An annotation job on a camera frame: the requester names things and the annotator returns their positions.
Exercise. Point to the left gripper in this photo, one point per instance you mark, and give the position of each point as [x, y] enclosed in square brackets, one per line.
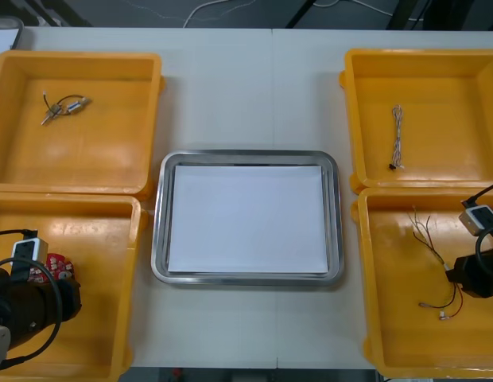
[59, 298]

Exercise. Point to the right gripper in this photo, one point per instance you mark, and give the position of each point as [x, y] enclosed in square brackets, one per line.
[477, 278]

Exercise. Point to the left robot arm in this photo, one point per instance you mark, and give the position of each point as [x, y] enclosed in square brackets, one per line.
[8, 302]

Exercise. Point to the round red circuit board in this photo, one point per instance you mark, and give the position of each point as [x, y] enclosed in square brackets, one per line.
[36, 275]
[63, 270]

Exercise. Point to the yellow-orange plastic bin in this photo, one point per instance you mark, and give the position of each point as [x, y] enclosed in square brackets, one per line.
[91, 159]
[437, 75]
[397, 342]
[105, 318]

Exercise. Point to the steel tray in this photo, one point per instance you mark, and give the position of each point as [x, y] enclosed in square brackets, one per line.
[158, 223]

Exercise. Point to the blue-labelled metal solenoid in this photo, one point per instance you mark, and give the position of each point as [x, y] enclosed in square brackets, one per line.
[74, 106]

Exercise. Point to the white paper sheet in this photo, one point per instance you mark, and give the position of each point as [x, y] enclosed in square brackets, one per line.
[246, 219]

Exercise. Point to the grey-rimmed white device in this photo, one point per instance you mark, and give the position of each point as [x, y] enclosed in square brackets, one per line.
[4, 37]

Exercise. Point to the black metal stand leg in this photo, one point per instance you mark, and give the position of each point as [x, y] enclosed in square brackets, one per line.
[304, 12]

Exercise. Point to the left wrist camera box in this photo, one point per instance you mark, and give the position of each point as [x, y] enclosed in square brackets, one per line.
[29, 250]

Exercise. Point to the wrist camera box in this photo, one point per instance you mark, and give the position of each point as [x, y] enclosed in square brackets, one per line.
[29, 250]
[479, 219]

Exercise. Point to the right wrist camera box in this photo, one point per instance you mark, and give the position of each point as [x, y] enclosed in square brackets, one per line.
[479, 219]

